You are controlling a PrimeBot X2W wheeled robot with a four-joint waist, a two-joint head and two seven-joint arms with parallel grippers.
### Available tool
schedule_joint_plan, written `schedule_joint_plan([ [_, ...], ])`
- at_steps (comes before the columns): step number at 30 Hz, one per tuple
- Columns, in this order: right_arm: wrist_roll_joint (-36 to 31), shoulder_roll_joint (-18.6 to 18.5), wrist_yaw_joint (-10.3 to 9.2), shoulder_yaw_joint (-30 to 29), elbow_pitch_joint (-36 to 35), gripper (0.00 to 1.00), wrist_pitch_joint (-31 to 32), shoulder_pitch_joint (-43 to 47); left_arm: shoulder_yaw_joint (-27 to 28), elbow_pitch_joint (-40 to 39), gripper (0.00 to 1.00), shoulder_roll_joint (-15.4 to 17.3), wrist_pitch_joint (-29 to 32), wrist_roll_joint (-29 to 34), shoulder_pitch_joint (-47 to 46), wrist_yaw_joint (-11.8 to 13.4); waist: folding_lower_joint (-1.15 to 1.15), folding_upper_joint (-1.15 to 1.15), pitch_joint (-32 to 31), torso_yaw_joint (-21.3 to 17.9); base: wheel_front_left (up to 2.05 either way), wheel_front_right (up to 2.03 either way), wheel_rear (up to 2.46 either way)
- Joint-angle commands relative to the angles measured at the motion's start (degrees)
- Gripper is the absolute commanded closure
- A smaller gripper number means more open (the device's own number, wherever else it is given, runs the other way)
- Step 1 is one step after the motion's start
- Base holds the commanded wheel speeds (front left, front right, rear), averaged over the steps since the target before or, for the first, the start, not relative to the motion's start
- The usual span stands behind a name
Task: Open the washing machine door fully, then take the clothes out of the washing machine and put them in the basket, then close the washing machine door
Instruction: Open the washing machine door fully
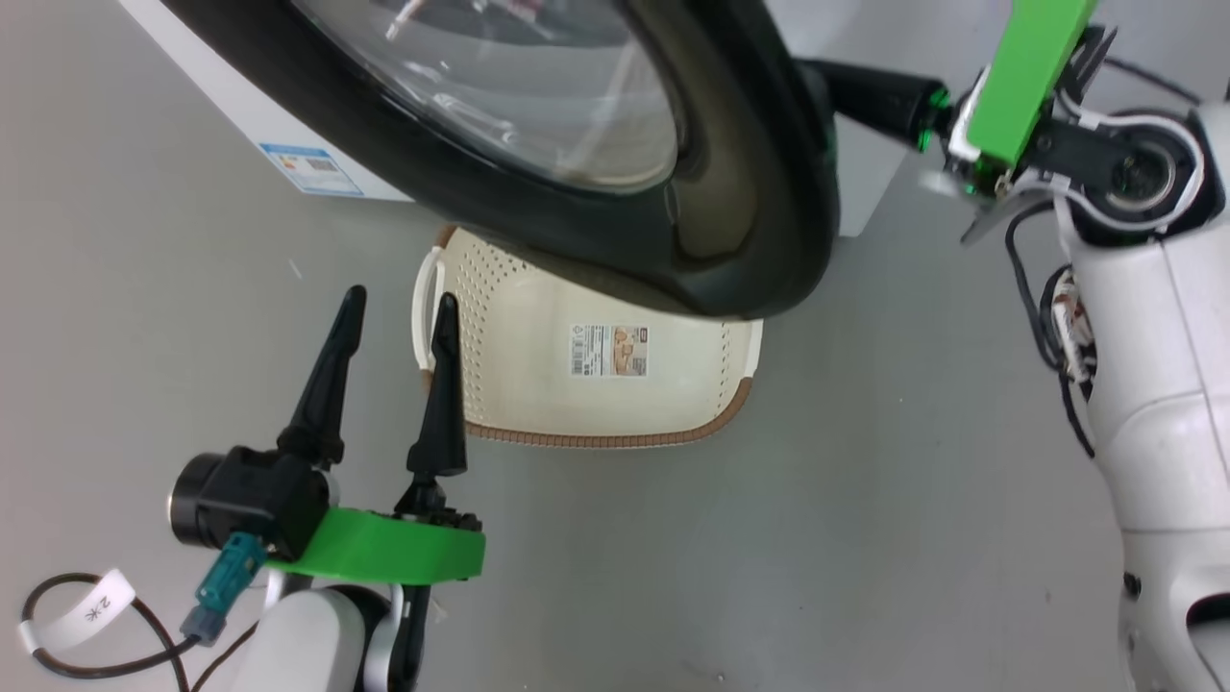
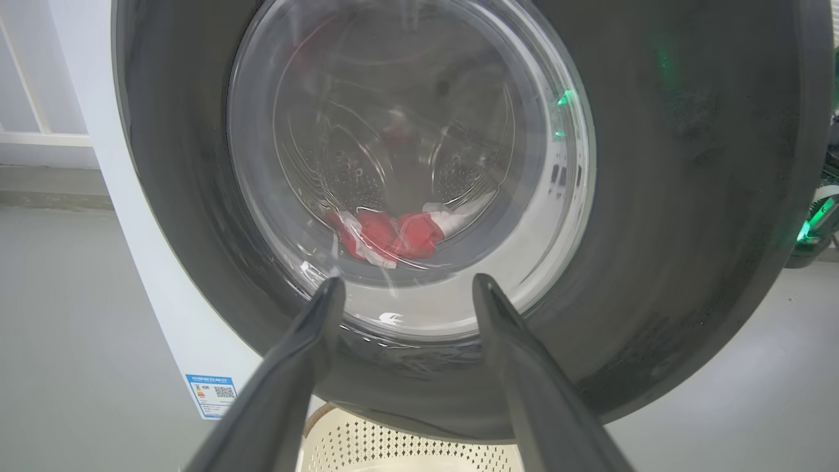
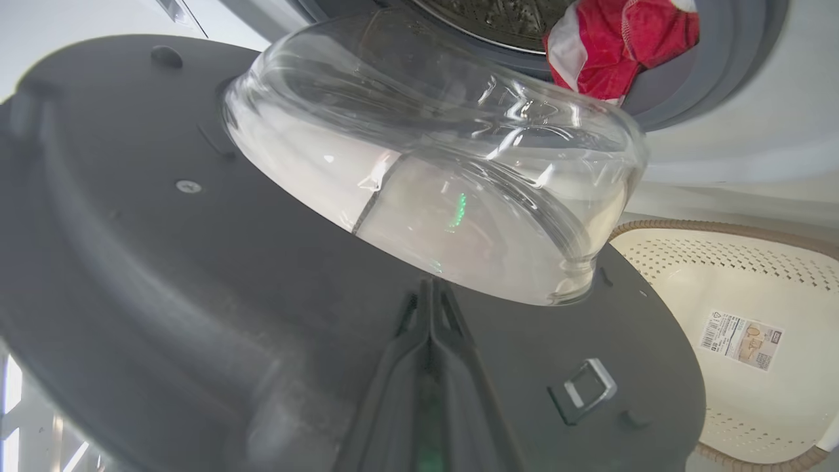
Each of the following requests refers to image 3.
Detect cream perforated laundry basket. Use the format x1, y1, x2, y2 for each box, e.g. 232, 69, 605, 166
608, 220, 839, 472

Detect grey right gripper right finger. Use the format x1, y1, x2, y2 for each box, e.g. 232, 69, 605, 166
429, 278, 526, 472

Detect white paper basket label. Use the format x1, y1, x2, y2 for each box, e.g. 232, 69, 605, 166
698, 309, 784, 372

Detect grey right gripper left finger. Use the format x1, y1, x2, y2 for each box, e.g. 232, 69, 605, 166
333, 278, 432, 472

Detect grey rubber door seal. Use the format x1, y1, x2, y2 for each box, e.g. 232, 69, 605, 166
295, 0, 790, 132

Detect white front-load washing machine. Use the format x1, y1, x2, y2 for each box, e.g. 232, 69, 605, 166
0, 0, 839, 240

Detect steel washing machine drum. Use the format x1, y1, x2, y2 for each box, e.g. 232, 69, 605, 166
410, 0, 577, 53

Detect black washing machine door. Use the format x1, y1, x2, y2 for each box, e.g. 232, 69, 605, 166
0, 7, 707, 472

